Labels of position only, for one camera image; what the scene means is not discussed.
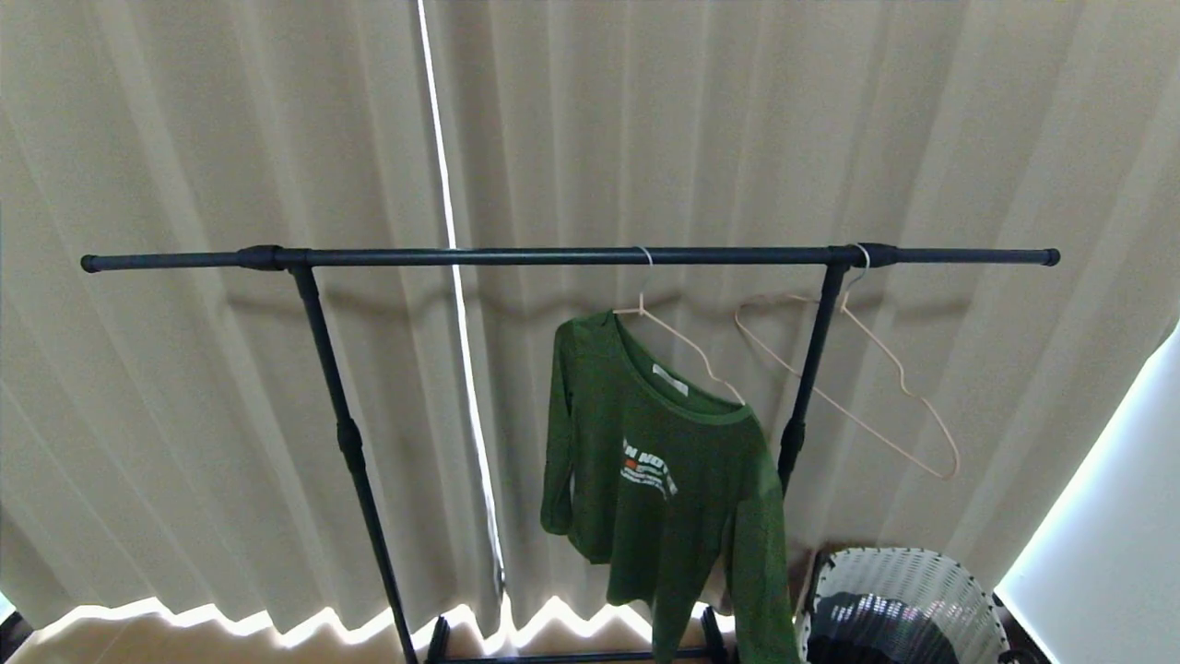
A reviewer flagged black clothes rack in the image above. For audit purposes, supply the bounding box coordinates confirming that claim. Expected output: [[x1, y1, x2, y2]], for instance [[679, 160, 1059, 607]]
[[80, 243, 1061, 664]]

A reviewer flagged green long-sleeved shirt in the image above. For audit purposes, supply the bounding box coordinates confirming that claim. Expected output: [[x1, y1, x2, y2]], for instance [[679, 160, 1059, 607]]
[[540, 312, 801, 664]]

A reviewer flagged beige curtain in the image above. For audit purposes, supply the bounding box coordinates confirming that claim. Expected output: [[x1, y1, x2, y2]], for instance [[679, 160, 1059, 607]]
[[0, 0, 1180, 646]]

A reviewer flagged pink clothes hanger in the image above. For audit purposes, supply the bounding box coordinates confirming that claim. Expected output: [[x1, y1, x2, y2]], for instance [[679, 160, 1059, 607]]
[[613, 246, 748, 408], [735, 244, 962, 481]]

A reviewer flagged white laundry basket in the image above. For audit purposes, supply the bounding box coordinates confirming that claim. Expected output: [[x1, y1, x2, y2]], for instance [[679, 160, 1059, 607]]
[[797, 547, 1015, 664]]

